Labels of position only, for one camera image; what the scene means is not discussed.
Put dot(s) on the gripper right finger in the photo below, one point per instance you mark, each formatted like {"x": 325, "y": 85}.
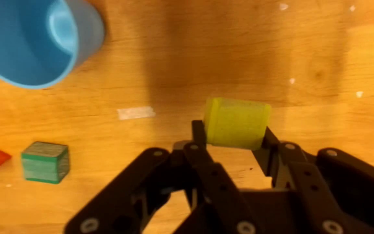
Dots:
{"x": 307, "y": 175}

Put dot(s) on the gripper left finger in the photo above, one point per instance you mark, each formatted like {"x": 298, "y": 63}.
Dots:
{"x": 203, "y": 169}

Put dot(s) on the yellow block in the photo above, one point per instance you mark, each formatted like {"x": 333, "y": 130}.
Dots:
{"x": 235, "y": 123}

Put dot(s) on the green block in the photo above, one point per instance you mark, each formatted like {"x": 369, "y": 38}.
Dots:
{"x": 44, "y": 162}

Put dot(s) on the blue cup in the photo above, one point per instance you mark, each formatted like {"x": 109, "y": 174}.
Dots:
{"x": 28, "y": 42}

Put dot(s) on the strip of clear tape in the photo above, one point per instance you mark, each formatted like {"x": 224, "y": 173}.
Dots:
{"x": 136, "y": 112}

